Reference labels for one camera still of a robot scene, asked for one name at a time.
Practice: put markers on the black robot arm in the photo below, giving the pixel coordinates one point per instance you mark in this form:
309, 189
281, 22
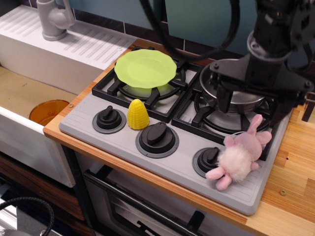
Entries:
282, 26

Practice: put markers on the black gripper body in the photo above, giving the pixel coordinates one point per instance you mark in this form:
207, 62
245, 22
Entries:
254, 76

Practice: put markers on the black burner grate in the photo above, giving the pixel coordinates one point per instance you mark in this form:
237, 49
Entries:
198, 117
161, 102

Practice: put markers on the green plastic plate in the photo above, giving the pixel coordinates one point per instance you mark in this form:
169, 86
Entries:
145, 69

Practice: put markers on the stainless steel frying pan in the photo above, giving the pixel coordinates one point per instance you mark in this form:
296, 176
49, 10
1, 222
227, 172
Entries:
241, 102

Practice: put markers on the grey toy stove top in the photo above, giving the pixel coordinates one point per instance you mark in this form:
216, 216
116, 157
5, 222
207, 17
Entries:
243, 197

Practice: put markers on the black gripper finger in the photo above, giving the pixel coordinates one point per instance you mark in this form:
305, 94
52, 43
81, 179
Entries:
224, 97
281, 106

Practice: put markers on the black middle stove knob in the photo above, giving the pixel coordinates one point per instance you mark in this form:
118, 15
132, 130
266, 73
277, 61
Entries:
157, 141

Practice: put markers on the yellow plastic corn cob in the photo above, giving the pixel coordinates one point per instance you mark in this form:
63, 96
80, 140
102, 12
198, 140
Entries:
137, 116

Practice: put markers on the toy oven door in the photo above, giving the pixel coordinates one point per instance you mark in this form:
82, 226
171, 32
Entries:
133, 208

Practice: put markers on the black right stove knob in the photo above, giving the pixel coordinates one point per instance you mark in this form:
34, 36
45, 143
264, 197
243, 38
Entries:
205, 160

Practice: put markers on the white toy sink unit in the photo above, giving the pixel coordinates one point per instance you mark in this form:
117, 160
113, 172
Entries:
34, 70

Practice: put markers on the black right burner grate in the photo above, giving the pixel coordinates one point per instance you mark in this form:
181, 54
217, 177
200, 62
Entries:
198, 117

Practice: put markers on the pink stuffed rabbit toy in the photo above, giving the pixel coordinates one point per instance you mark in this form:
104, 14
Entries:
240, 155

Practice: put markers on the grey toy faucet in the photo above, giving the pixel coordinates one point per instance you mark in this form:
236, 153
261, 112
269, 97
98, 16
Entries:
54, 21

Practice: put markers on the black stove knob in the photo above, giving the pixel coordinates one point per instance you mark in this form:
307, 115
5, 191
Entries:
157, 141
109, 121
205, 160

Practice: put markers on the black left stove knob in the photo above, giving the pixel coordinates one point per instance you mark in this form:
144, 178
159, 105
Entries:
109, 121

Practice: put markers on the black left burner grate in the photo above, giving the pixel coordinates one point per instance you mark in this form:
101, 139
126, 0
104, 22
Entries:
161, 102

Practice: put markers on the orange plastic cup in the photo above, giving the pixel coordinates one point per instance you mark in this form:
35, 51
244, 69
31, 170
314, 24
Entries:
46, 111

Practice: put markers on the dark wooden post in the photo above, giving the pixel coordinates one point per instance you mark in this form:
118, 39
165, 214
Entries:
309, 107

